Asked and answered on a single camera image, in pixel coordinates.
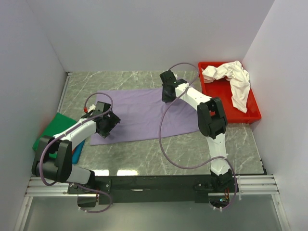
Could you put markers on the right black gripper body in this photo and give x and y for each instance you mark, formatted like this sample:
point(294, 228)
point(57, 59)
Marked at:
point(165, 98)

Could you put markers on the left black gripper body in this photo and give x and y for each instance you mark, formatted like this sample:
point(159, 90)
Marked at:
point(110, 122)

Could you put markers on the purple t-shirt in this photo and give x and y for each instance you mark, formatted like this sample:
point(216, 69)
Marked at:
point(140, 113)

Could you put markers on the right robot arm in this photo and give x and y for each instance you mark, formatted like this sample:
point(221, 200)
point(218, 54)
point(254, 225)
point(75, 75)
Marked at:
point(211, 120)

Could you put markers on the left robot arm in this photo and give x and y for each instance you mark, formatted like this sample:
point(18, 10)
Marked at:
point(54, 156)

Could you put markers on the blue folded t-shirt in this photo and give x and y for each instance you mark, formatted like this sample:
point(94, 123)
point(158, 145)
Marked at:
point(77, 153)

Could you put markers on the green folded t-shirt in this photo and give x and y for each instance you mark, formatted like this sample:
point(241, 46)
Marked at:
point(59, 123)

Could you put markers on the red plastic bin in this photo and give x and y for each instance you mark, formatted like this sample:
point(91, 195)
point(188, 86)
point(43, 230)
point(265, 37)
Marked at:
point(222, 89)

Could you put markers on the white t-shirt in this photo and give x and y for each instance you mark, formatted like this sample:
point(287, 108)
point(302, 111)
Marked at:
point(239, 80)

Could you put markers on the black base beam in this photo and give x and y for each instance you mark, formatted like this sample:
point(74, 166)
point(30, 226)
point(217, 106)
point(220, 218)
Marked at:
point(146, 189)

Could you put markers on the aluminium rail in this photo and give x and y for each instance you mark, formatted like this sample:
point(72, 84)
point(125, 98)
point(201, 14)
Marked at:
point(248, 185)

